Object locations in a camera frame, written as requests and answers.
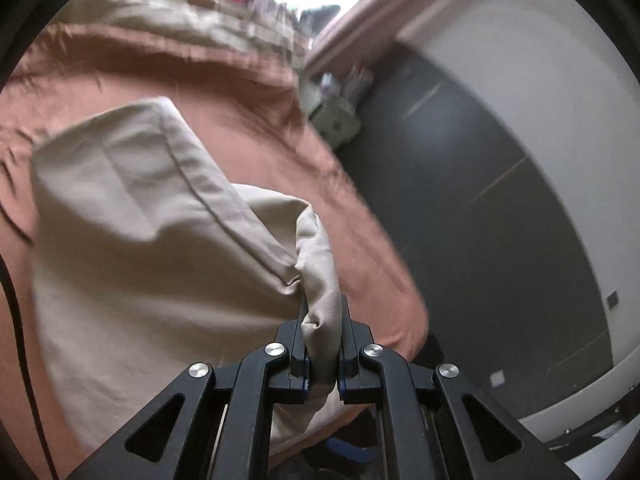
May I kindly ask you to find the beige large garment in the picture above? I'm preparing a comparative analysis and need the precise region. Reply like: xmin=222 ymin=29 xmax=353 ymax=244
xmin=32 ymin=98 xmax=346 ymax=451

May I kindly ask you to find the brown bed blanket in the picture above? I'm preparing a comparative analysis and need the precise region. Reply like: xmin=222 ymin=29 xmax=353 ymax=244
xmin=1 ymin=24 xmax=428 ymax=479

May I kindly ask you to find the white bedside cabinet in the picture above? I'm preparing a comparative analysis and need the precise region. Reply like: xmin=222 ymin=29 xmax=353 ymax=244
xmin=299 ymin=74 xmax=361 ymax=150

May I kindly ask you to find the pink curtain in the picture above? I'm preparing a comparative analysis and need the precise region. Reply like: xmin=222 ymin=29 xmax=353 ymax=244
xmin=304 ymin=0 xmax=454 ymax=77

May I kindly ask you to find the black cable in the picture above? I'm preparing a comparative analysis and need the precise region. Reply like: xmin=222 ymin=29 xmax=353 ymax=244
xmin=0 ymin=253 xmax=61 ymax=480

